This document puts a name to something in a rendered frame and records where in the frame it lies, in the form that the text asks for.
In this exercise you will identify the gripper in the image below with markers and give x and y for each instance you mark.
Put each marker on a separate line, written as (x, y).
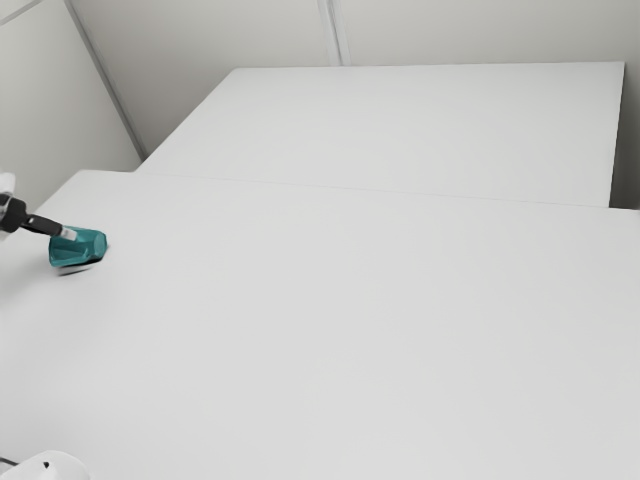
(15, 214)

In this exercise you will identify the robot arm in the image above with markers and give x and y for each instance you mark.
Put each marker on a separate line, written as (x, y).
(7, 182)

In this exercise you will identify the teal faceted mug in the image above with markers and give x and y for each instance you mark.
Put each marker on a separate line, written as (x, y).
(80, 250)

